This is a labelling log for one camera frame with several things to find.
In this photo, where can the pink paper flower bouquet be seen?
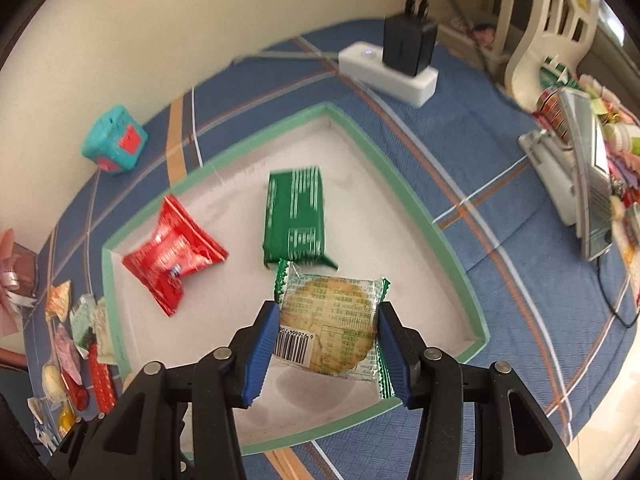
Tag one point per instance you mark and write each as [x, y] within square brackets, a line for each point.
[7, 320]

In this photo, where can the dark green snack packet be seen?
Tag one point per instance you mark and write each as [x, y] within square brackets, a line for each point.
[295, 215]

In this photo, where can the white plastic rack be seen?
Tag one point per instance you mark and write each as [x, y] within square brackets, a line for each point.
[522, 60]

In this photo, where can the silver stand with device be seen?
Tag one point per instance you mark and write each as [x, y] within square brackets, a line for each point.
[587, 175]

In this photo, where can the white device stand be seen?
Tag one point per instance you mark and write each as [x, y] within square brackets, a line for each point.
[545, 160]

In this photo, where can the blue plaid cloth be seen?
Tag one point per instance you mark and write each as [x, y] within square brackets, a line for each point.
[500, 210]

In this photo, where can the beige wooden frame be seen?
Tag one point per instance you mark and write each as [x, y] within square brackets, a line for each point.
[505, 5]

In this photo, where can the pink translucent box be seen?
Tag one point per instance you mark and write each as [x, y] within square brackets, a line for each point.
[25, 260]

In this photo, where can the small red snack packet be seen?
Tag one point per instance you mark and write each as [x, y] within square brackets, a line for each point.
[76, 395]

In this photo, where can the green-rimmed white cardboard box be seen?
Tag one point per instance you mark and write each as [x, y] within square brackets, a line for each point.
[350, 170]

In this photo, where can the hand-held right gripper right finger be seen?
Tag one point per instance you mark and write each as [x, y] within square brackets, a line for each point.
[392, 360]

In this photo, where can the black charger plug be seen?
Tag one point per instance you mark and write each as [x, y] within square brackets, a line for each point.
[407, 45]

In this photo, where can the white blue snack wrapper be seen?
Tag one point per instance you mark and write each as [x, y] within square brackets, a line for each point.
[40, 420]

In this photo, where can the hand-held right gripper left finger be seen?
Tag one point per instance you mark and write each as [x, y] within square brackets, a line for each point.
[260, 355]

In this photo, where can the white power strip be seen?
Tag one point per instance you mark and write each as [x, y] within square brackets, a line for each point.
[400, 85]

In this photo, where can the orange jelly cup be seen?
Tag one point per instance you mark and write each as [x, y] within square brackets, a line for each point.
[66, 420]

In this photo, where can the teal toy house box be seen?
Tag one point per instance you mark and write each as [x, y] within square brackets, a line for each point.
[107, 140]

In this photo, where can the round cookie clear green packet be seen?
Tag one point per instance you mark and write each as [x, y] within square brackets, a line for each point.
[325, 320]

